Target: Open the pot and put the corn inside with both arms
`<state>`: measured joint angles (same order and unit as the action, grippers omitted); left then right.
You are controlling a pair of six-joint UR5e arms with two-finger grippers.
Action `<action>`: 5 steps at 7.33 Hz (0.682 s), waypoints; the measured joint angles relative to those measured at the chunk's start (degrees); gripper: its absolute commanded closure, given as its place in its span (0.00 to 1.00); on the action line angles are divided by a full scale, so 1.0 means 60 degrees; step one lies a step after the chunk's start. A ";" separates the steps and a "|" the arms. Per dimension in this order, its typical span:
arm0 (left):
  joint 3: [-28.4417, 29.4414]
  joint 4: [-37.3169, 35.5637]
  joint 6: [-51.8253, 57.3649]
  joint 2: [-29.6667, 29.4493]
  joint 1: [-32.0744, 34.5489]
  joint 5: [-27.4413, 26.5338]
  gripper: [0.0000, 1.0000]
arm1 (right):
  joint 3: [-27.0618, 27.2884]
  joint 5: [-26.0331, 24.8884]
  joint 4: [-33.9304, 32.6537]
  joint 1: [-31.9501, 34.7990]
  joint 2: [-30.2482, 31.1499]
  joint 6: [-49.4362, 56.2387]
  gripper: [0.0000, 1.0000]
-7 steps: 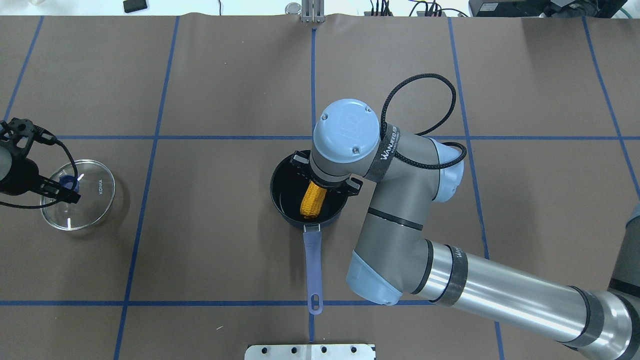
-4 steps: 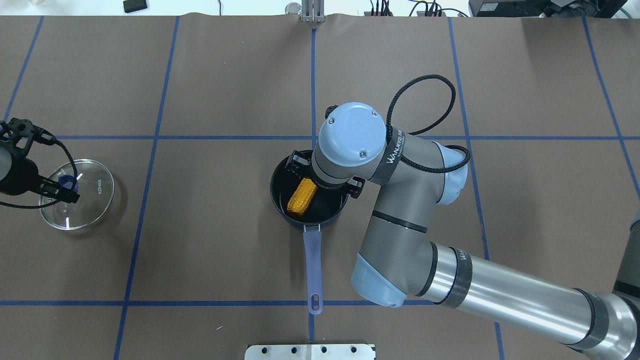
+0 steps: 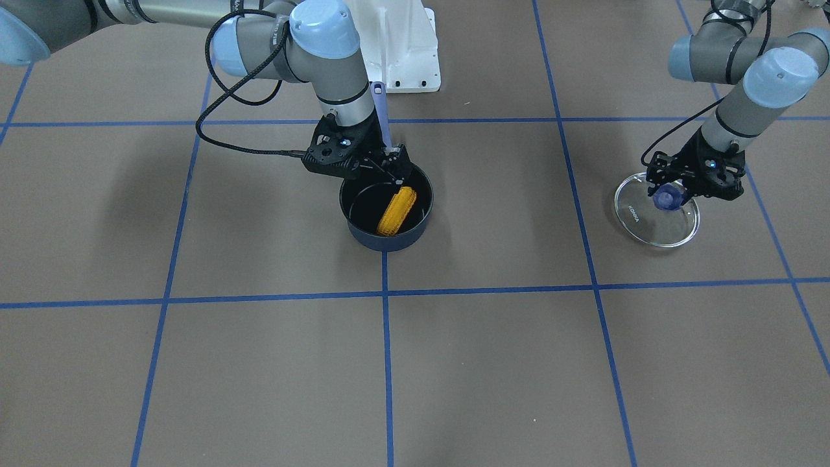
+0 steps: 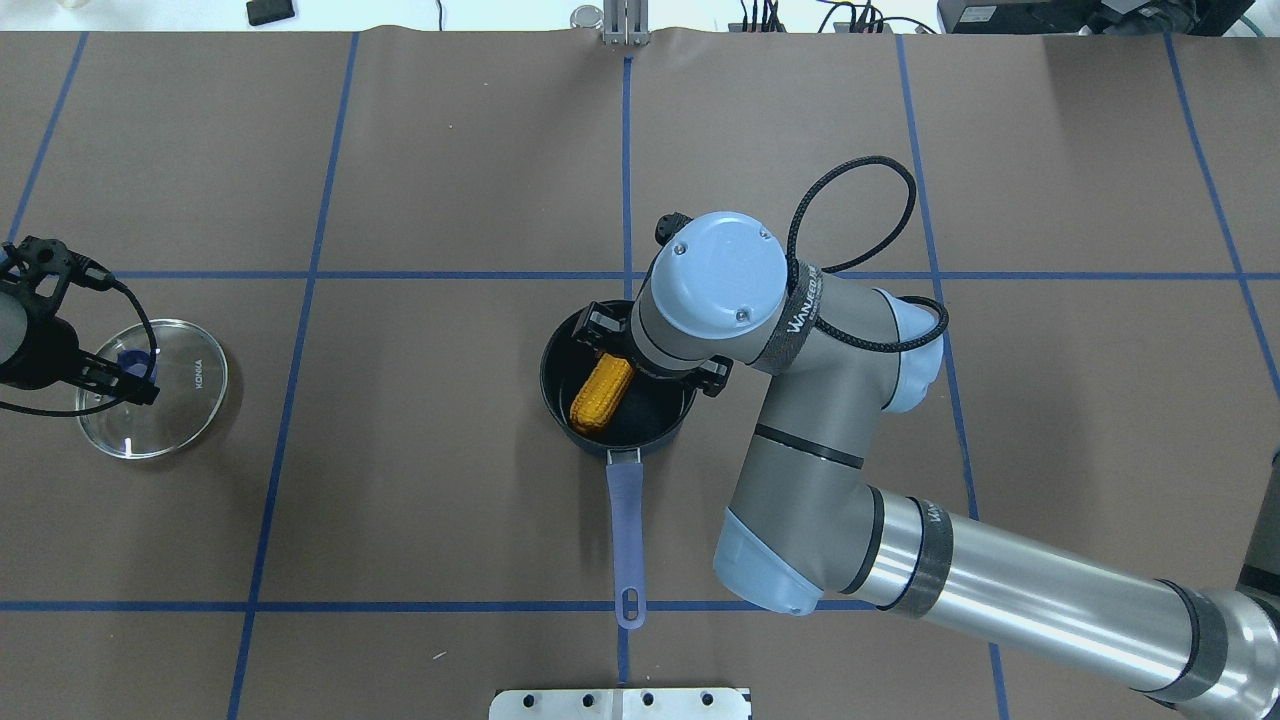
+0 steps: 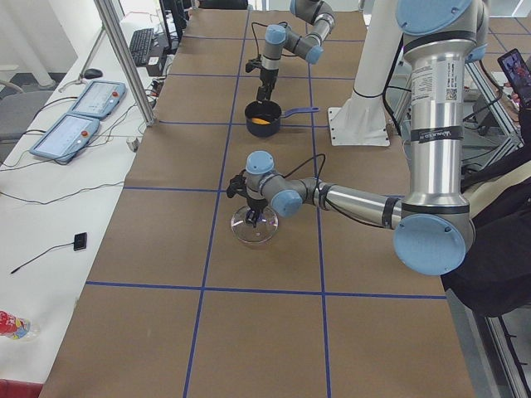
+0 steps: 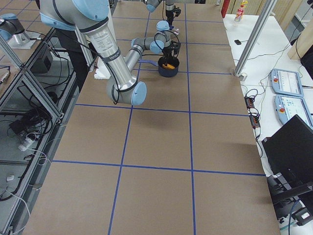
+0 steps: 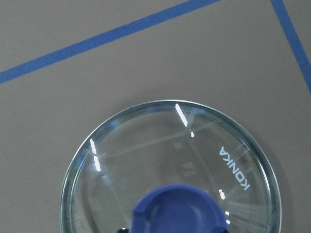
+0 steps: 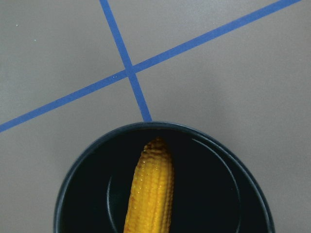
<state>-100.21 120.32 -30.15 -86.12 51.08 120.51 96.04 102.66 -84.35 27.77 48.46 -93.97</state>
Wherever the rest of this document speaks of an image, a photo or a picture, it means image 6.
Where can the black power strip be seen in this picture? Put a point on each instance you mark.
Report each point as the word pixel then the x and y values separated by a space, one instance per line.
pixel 253 112

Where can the upper teach pendant tablet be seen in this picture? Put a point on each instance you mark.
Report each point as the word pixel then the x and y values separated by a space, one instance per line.
pixel 286 82

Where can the dark blue pot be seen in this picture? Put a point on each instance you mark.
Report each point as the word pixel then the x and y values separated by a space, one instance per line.
pixel 165 73

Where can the glass pot lid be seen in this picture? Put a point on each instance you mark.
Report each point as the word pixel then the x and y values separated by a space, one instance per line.
pixel 175 30

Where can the lower teach pendant tablet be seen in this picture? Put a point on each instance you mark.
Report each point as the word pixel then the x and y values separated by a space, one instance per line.
pixel 289 106

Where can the aluminium frame post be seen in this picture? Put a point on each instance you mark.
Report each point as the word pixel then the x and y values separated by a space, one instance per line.
pixel 258 27

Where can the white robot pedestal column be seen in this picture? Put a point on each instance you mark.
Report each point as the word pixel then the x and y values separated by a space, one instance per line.
pixel 101 71

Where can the red plastic bottle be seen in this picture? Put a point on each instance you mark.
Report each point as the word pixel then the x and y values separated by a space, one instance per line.
pixel 240 11

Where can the teach pendant tablet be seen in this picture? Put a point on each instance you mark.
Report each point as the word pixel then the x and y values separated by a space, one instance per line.
pixel 286 82
pixel 289 106

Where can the third robot base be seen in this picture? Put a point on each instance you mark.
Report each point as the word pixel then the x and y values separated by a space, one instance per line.
pixel 12 31

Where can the black laptop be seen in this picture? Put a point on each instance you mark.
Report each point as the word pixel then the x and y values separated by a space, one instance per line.
pixel 290 151

